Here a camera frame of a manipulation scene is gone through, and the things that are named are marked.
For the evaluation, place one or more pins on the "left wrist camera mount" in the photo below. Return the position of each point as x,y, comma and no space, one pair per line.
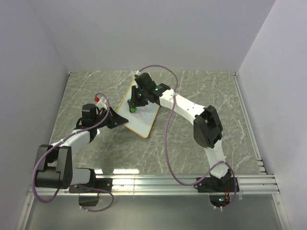
101,102

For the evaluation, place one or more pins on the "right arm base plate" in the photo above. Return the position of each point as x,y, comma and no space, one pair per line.
211,185

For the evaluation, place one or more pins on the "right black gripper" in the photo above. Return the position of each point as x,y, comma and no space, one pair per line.
134,91

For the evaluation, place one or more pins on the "yellow framed whiteboard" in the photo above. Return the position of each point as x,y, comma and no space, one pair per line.
141,121

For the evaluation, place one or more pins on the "aluminium right side rail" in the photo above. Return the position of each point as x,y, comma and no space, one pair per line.
260,163

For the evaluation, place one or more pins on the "green whiteboard eraser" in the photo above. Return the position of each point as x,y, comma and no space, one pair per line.
132,109

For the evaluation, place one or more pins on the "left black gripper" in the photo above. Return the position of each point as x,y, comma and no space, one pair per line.
115,120

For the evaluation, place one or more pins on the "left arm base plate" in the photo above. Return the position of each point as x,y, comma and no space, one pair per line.
99,183

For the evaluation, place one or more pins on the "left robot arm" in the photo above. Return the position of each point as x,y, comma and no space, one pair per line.
53,165

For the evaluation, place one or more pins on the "aluminium rail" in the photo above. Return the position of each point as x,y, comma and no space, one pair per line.
260,163
163,185

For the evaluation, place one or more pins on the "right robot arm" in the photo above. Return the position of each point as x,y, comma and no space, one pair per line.
207,127

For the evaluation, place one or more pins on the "aluminium front rail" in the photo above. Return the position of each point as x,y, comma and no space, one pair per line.
163,185

